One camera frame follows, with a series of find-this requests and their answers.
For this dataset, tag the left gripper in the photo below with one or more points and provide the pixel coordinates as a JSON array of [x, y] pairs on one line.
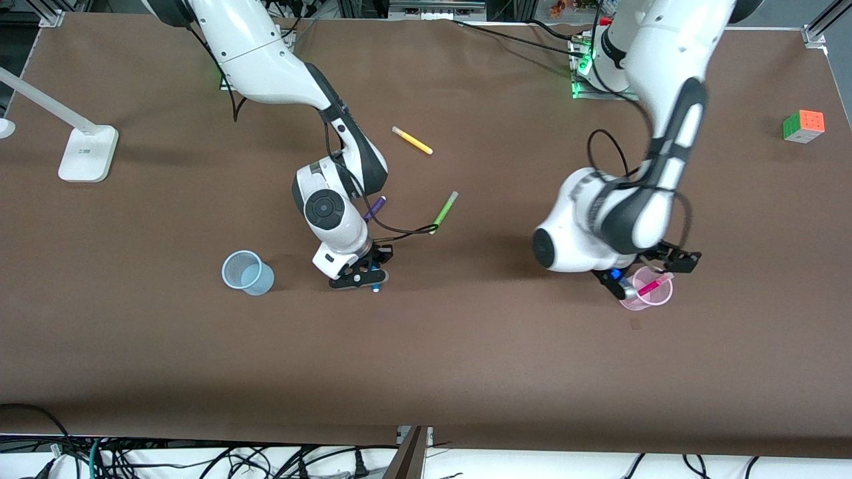
[[668, 253]]

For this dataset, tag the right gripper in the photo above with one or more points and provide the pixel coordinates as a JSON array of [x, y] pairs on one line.
[[381, 253]]

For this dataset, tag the pink marker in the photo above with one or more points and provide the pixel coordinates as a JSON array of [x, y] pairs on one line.
[[655, 285]]

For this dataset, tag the blue marker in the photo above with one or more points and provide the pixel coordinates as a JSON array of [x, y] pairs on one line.
[[377, 288]]

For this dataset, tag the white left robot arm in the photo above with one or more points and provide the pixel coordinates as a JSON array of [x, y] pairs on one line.
[[659, 60]]

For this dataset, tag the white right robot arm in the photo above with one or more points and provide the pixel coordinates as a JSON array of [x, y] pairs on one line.
[[266, 60]]

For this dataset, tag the pink mesh cup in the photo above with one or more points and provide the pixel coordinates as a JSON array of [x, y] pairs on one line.
[[655, 299]]

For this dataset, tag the purple marker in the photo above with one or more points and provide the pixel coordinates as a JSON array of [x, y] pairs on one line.
[[377, 206]]

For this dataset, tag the green marker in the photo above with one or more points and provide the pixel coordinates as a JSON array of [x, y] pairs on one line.
[[442, 213]]

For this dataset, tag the light blue mesh cup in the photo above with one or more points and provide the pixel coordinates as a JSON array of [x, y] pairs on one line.
[[247, 273]]

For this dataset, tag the yellow marker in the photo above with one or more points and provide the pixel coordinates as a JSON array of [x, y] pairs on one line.
[[413, 140]]

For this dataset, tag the dark table support beam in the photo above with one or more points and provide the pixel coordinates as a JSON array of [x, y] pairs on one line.
[[406, 459]]

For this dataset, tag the rubiks cube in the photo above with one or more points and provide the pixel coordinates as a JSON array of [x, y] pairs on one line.
[[804, 126]]

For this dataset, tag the grey metal box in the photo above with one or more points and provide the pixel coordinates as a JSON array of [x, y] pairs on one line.
[[436, 8]]

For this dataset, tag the white lamp head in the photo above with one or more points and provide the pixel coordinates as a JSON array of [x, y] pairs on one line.
[[5, 128]]

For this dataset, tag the aluminium frame corner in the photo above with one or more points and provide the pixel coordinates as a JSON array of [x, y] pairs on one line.
[[819, 26], [52, 13]]

